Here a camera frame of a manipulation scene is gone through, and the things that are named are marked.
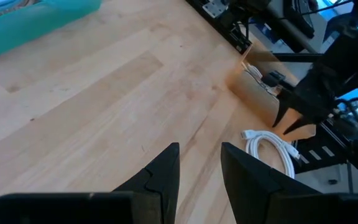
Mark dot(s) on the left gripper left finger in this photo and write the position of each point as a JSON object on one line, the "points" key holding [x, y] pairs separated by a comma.
{"points": [[163, 174]]}

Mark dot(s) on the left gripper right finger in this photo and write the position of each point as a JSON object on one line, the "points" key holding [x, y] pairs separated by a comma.
{"points": [[247, 180]]}

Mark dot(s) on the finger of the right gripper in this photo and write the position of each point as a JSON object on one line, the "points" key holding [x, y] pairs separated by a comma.
{"points": [[297, 125], [281, 113]]}

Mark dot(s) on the translucent green plastic bin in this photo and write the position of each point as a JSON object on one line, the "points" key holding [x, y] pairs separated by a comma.
{"points": [[42, 25]]}

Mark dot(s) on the translucent orange plastic bin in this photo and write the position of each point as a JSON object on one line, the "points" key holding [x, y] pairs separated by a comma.
{"points": [[253, 93]]}

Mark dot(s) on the grey metal mounting plate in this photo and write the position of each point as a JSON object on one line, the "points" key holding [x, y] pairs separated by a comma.
{"points": [[215, 7]]}

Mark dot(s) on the black aluminium table frame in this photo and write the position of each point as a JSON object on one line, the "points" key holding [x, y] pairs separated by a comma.
{"points": [[228, 34]]}

